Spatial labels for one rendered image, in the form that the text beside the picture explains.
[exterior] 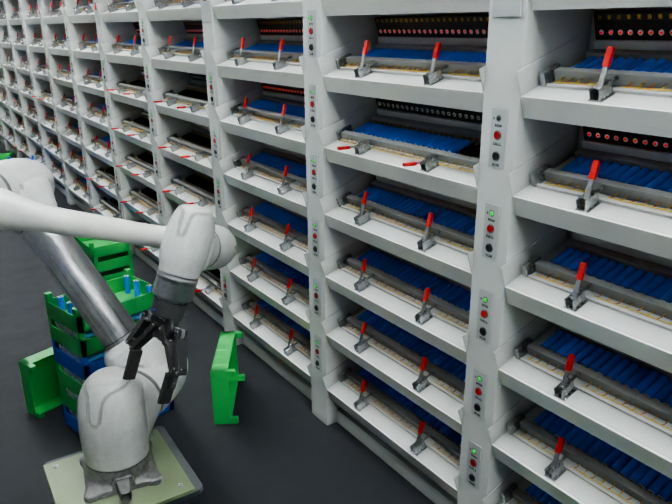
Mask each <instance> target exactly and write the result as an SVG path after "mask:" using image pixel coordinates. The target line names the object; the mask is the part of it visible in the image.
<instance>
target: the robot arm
mask: <svg viewBox="0 0 672 504"><path fill-rule="evenodd" d="M54 189H55V182H54V177H53V175H52V173H51V171H50V170H49V169H48V168H47V167H46V166H45V165H44V164H42V163H40V162H38V161H35V160H31V159H26V158H11V159H5V160H1V161H0V230H12V231H14V232H16V233H18V234H20V233H21V235H22V236H23V237H24V239H25V240H26V241H27V243H28V244H29V246H30V247H31V248H32V250H33V251H34V252H35V254H36V255H37V256H38V258H39V259H40V260H41V262H42V263H43V265H44V266H45V267H46V269H47V270H48V271H49V273H50V274H51V275H52V277H53V278H54V279H55V281H56V282H57V284H58V285H59V286H60V288H61V289H62V290H63V292H64V293H65V294H66V296H67V297H68V298H69V300H70V301H71V303H72V304H73V305H74V307H75V308H76V309H77V311H78V312H79V313H80V315H81V316H82V317H83V319H84V320H85V322H86V323H87V324H88V326H89V327H90V328H91V330H92V331H93V332H94V334H95V335H96V336H97V338H98V339H99V341H100V342H101V343H102V345H103V346H104V347H105V349H106V351H105V354H104V364H105V366H106V367H105V368H102V369H99V370H97V371H95V372H94V373H93V374H91V375H90V376H89V377H88V378H87V379H86V380H85V382H84V383H83V385H82V388H81V390H80V393H79V397H78V402H77V421H78V430H79V436H80V442H81V446H82V450H83V454H84V455H83V456H81V457H80V459H79V462H80V465H81V467H82V468H83V471H84V479H85V487H86V489H85V493H84V501H85V503H94V502H96V501H98V500H100V499H103V498H106V497H109V496H113V495H117V494H118V495H119V497H120V499H121V501H122V502H126V501H129V500H130V499H131V496H132V490H135V489H138V488H142V487H146V486H155V485H159V484H160V483H162V481H163V478H162V474H161V473H160V472H159V471H158V469H157V466H156V463H155V460H154V456H153V453H152V447H153V446H152V441H151V440H149V434H150V433H151V432H152V429H153V427H154V424H155V422H156V419H157V417H158V415H159V414H160V413H161V412H162V411H163V410H165V408H166V407H167V406H168V405H169V404H170V403H171V402H172V401H173V399H174V398H175V397H176V396H177V394H178V393H179V391H180V390H181V388H182V386H183V384H184V382H185V380H186V377H187V373H188V358H187V342H186V340H187V335H188V330H187V329H180V328H179V322H180V321H181V320H183V319H184V317H185V313H186V310H187V306H188V303H190V302H192V300H193V297H194V293H195V290H196V286H197V284H198V279H199V276H200V274H201V272H202V271H204V270H215V269H219V268H222V267H224V266H226V265H227V264H229V263H230V262H231V261H232V259H233V258H234V256H235V251H236V246H237V244H236V240H235V237H234V236H233V234H232V233H231V232H230V231H229V230H228V229H226V228H225V227H223V226H219V225H215V221H214V215H213V213H212V212H211V211H210V210H208V209H206V208H203V207H200V206H197V205H191V204H183V205H180V206H178V208H177V209H176V210H175V212H174V213H173V215H172V216H171V218H170V220H169V222H168V225H167V226H160V225H153V224H147V223H141V222H135V221H130V220H124V219H119V218H113V217H108V216H103V215H97V214H92V213H86V212H81V211H75V210H70V209H64V208H59V207H57V202H56V200H55V196H54ZM74 237H81V238H89V239H97V240H105V241H113V242H121V243H129V244H137V245H143V246H149V247H154V248H159V249H160V253H159V267H158V271H157V275H156V278H155V282H154V286H153V289H152V292H153V294H155V296H154V298H153V302H152V305H151V309H150V311H148V310H144V311H143V313H142V316H141V319H140V320H139V321H138V323H137V324H136V323H135V322H134V320H133V319H132V317H131V316H130V315H129V313H128V312H127V310H126V309H125V308H124V306H123V305H122V304H121V302H120V301H119V299H118V298H117V297H116V295H115V294H114V292H113V291H112V290H111V288H110V287H109V286H108V284H107V283H106V281H105V280H104V279H103V277H102V276H101V274H100V273H99V272H98V270H97V269H96V268H95V266H94V265H93V263H92V262H91V261H90V259H89V258H88V256H87V255H86V254H85V252H84V251H83V249H82V248H81V247H80V245H79V244H78V243H77V241H76V240H75V238H74ZM171 339H172V340H171Z"/></svg>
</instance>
